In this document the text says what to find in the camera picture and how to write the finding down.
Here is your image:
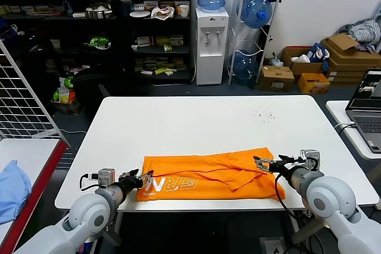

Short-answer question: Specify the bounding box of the small white side table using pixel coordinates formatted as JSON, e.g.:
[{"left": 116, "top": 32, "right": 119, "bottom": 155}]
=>
[{"left": 325, "top": 99, "right": 381, "bottom": 160}]

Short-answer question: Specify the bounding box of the white laptop charger cable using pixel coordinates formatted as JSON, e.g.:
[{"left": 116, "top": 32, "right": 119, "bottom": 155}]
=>
[{"left": 333, "top": 121, "right": 355, "bottom": 131}]

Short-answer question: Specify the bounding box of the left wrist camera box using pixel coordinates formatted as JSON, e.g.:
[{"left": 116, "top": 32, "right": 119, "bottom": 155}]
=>
[{"left": 97, "top": 168, "right": 115, "bottom": 188}]

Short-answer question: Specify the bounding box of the yellow green carton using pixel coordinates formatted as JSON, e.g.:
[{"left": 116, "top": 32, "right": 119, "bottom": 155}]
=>
[{"left": 155, "top": 36, "right": 185, "bottom": 47}]

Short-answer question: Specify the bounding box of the white water dispenser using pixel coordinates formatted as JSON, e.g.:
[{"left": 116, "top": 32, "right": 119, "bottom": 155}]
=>
[{"left": 195, "top": 7, "right": 230, "bottom": 86}]

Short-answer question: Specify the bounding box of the clear plastic bag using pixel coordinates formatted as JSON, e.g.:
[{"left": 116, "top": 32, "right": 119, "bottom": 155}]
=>
[{"left": 270, "top": 52, "right": 284, "bottom": 67}]

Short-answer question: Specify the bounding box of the white plastic bag with red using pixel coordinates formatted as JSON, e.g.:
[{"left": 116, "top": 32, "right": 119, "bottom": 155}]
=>
[{"left": 151, "top": 6, "right": 176, "bottom": 22}]

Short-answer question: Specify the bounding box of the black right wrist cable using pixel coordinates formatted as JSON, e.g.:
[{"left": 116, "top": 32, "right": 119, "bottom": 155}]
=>
[{"left": 274, "top": 173, "right": 307, "bottom": 216}]

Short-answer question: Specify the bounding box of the closed labelled cardboard box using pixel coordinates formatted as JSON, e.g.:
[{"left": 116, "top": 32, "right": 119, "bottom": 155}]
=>
[{"left": 257, "top": 65, "right": 295, "bottom": 93}]

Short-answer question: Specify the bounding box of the white table with red edge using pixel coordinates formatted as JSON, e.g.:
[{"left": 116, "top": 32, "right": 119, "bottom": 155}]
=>
[{"left": 0, "top": 138, "right": 71, "bottom": 254}]

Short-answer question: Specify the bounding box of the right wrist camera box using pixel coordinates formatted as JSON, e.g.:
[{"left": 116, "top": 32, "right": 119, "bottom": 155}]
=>
[{"left": 299, "top": 149, "right": 321, "bottom": 171}]

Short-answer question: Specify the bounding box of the green produce bag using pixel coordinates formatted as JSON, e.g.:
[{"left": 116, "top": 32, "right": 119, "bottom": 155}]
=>
[{"left": 90, "top": 36, "right": 111, "bottom": 50}]

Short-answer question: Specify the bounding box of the flat cardboard box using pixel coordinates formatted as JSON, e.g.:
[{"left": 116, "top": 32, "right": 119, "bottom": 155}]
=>
[
  {"left": 327, "top": 58, "right": 381, "bottom": 73},
  {"left": 327, "top": 71, "right": 368, "bottom": 80}
]

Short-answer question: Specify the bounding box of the yellow printed carton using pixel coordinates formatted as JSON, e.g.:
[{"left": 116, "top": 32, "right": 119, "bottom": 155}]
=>
[{"left": 297, "top": 73, "right": 331, "bottom": 95}]

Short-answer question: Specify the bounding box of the light blue cloth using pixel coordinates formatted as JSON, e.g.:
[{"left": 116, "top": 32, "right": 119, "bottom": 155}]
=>
[{"left": 0, "top": 160, "right": 33, "bottom": 225}]

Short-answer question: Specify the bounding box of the grey floor socket box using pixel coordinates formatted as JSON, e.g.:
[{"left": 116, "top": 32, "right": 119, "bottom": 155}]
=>
[{"left": 260, "top": 237, "right": 286, "bottom": 254}]

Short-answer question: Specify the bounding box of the grey blue clothes pile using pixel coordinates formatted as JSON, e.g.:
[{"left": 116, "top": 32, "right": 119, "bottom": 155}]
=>
[{"left": 336, "top": 18, "right": 381, "bottom": 53}]

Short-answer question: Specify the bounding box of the white wire grid panel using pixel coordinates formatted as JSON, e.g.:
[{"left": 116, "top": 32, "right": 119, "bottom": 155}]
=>
[{"left": 0, "top": 40, "right": 70, "bottom": 148}]

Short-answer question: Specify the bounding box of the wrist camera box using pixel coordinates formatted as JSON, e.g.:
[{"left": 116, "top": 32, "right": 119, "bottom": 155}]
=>
[
  {"left": 299, "top": 149, "right": 321, "bottom": 171},
  {"left": 97, "top": 168, "right": 115, "bottom": 188}
]

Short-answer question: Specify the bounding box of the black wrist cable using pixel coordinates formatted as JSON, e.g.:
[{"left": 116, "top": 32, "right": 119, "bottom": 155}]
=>
[
  {"left": 79, "top": 173, "right": 101, "bottom": 192},
  {"left": 274, "top": 173, "right": 307, "bottom": 216}
]

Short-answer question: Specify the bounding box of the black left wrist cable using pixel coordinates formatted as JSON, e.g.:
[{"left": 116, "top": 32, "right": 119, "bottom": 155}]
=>
[{"left": 79, "top": 173, "right": 101, "bottom": 192}]

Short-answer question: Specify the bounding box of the black shelving unit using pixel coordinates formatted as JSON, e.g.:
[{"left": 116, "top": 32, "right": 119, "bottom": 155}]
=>
[{"left": 0, "top": 0, "right": 193, "bottom": 86}]

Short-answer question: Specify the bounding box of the white wire jug rack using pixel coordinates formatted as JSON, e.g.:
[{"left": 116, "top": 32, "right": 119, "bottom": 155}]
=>
[{"left": 227, "top": 0, "right": 285, "bottom": 86}]

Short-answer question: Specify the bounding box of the grey laptop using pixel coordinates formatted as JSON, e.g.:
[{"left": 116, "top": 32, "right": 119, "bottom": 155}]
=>
[{"left": 345, "top": 68, "right": 381, "bottom": 154}]

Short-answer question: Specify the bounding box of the blue bag with white handles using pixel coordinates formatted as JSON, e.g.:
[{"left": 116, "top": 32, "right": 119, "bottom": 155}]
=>
[{"left": 308, "top": 42, "right": 331, "bottom": 64}]

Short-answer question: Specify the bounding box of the open cardboard box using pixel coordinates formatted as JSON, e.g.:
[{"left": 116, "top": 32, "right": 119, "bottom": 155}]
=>
[{"left": 281, "top": 46, "right": 325, "bottom": 77}]

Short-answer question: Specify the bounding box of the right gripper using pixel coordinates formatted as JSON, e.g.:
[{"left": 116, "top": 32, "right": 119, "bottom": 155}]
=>
[{"left": 252, "top": 154, "right": 298, "bottom": 179}]

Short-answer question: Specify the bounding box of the black office chair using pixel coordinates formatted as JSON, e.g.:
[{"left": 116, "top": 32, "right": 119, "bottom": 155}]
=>
[{"left": 71, "top": 65, "right": 129, "bottom": 112}]

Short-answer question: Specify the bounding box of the steel pot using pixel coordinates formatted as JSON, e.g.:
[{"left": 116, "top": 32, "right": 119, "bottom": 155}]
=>
[{"left": 85, "top": 1, "right": 113, "bottom": 20}]

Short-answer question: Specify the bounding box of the white crumpled bag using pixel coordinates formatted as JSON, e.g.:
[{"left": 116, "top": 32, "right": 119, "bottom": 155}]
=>
[{"left": 291, "top": 54, "right": 311, "bottom": 64}]

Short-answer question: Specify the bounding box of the large cardboard box with flap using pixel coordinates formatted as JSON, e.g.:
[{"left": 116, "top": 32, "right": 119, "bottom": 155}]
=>
[{"left": 320, "top": 33, "right": 381, "bottom": 61}]

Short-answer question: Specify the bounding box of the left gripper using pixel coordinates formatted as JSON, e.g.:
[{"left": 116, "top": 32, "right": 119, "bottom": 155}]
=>
[{"left": 118, "top": 169, "right": 155, "bottom": 192}]

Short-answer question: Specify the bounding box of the yellow orange snack bag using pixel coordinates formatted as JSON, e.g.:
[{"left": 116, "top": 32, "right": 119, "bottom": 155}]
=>
[{"left": 54, "top": 87, "right": 76, "bottom": 104}]

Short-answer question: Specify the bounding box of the orange t-shirt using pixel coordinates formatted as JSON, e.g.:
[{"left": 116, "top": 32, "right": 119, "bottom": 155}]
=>
[{"left": 136, "top": 146, "right": 286, "bottom": 201}]

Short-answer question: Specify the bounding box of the white red medicine box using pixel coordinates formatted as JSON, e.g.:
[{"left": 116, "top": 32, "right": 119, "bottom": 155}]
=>
[{"left": 136, "top": 36, "right": 155, "bottom": 48}]

